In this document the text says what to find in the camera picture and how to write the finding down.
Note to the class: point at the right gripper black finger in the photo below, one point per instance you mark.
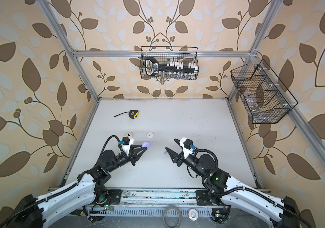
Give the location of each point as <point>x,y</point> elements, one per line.
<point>177,141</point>
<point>173,155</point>

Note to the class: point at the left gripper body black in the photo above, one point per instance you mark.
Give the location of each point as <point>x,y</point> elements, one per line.
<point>131,158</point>

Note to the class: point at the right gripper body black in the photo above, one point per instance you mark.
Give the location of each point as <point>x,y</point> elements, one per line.
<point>182,157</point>

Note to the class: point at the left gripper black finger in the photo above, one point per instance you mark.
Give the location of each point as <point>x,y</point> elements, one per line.
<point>138,153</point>
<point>136,148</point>

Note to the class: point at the purple round earbud case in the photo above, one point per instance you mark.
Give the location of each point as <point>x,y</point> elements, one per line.
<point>146,145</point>

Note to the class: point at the white round earbud case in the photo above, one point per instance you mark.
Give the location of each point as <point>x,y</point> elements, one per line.
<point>150,135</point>

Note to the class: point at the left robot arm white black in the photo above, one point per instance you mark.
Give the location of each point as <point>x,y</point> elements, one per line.
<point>29,215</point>

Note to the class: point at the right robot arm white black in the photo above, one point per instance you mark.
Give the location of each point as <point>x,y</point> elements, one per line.
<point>225,189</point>

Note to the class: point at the black yellow tape measure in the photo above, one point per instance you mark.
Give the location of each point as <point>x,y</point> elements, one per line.
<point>133,114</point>

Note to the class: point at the grey tape roll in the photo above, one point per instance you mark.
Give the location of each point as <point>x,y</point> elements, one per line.
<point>172,211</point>

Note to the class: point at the white round disc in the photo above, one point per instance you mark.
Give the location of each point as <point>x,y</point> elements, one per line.
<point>193,214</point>

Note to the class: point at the black yellow screwdriver left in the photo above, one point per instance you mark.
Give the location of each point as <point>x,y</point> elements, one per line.
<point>77,212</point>

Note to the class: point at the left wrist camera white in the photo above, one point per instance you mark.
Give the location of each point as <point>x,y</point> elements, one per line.
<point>125,144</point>

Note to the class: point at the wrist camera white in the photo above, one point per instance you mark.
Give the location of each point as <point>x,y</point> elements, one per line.
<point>125,144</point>
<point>187,147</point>

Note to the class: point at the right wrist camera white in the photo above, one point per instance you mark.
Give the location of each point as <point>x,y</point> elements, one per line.
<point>187,147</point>

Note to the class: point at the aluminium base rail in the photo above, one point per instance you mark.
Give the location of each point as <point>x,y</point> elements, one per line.
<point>135,199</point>

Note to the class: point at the black wire basket back wall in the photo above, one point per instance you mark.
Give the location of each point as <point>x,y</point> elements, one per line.
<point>184,54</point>

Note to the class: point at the black wire basket wall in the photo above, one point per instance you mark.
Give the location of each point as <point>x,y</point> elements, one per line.
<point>264,95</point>
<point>184,54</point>

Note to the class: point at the black wire basket right wall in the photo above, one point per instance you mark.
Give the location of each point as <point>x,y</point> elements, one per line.
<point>264,95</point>

